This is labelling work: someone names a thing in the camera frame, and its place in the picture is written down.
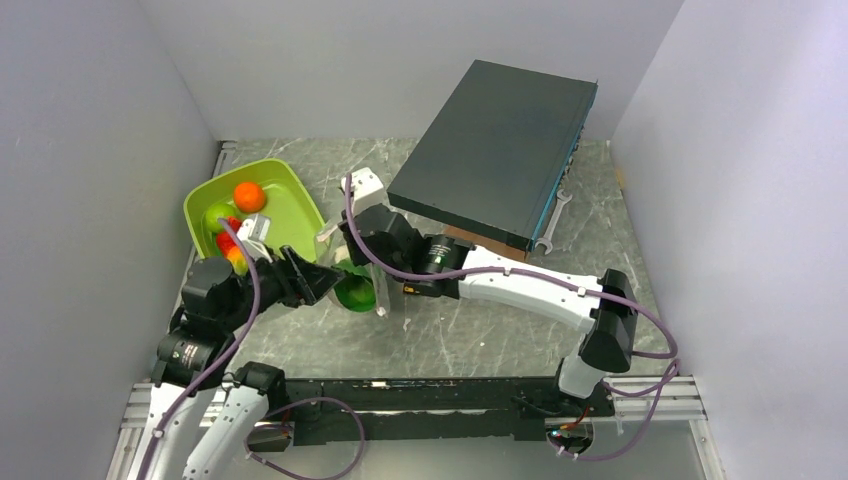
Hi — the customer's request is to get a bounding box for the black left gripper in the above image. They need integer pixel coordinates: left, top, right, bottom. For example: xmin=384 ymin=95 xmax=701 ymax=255
xmin=220 ymin=243 xmax=345 ymax=329

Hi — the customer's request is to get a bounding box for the white green toy bok choy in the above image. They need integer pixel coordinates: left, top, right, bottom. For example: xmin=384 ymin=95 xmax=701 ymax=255
xmin=334 ymin=259 xmax=377 ymax=313

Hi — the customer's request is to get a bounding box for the clear pink zip top bag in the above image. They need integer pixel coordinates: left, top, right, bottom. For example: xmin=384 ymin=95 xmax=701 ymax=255
xmin=314 ymin=214 xmax=390 ymax=318

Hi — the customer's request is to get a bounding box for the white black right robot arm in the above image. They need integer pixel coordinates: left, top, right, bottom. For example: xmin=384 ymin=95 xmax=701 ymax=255
xmin=340 ymin=204 xmax=637 ymax=415

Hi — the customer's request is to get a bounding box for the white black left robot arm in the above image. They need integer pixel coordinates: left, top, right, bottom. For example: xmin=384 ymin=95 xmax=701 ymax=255
xmin=128 ymin=247 xmax=345 ymax=479

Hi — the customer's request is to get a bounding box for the orange black screwdriver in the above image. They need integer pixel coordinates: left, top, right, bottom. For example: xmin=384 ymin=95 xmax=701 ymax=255
xmin=403 ymin=284 xmax=426 ymax=296

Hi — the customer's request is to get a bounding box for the lime green plastic basket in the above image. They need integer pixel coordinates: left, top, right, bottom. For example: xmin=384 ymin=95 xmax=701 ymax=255
xmin=183 ymin=158 xmax=325 ymax=261

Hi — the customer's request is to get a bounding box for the orange green toy mango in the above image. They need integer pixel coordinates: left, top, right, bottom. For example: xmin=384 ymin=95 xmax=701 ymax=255
xmin=225 ymin=247 xmax=249 ymax=275

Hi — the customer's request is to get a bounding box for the brown wooden board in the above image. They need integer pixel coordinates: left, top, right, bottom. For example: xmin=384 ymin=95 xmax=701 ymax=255
xmin=443 ymin=226 xmax=527 ymax=262

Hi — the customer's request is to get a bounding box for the red toy pepper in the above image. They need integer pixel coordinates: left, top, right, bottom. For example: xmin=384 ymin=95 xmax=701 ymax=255
xmin=215 ymin=216 xmax=242 ymax=257

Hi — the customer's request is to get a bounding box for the orange toy fruit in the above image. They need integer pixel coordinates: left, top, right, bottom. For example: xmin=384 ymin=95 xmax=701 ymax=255
xmin=232 ymin=182 xmax=267 ymax=214

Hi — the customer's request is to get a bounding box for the green toy apple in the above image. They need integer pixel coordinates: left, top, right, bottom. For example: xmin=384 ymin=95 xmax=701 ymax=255
xmin=202 ymin=203 xmax=238 ymax=235

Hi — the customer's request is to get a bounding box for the dark rack server box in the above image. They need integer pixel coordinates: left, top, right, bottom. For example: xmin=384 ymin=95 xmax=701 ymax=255
xmin=387 ymin=60 xmax=598 ymax=252

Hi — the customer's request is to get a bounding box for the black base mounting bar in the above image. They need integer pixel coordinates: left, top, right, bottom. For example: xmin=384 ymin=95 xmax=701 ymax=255
xmin=267 ymin=376 xmax=615 ymax=446

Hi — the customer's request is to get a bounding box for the silver open end wrench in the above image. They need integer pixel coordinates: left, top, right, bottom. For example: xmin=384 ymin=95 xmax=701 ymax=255
xmin=534 ymin=189 xmax=573 ymax=255

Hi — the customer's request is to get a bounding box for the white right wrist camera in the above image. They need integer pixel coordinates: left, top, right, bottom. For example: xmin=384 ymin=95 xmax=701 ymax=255
xmin=350 ymin=167 xmax=388 ymax=215

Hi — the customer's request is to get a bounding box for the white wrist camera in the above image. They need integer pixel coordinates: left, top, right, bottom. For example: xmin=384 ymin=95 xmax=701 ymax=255
xmin=350 ymin=167 xmax=388 ymax=215
xmin=237 ymin=214 xmax=271 ymax=260

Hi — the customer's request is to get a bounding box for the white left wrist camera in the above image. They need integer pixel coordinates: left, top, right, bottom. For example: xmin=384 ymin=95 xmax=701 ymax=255
xmin=237 ymin=214 xmax=271 ymax=260

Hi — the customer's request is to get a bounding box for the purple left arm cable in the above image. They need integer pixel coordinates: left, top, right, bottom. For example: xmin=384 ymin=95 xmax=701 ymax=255
xmin=135 ymin=218 xmax=263 ymax=480

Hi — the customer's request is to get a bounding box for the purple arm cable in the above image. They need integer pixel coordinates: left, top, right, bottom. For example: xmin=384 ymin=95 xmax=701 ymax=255
xmin=135 ymin=218 xmax=263 ymax=480
xmin=343 ymin=173 xmax=684 ymax=464

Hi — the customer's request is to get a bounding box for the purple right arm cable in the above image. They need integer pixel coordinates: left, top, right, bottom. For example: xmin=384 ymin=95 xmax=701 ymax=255
xmin=343 ymin=173 xmax=684 ymax=464

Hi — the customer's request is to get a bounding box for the aluminium frame rail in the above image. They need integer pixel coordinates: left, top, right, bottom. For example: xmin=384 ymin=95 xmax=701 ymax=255
xmin=106 ymin=376 xmax=727 ymax=479

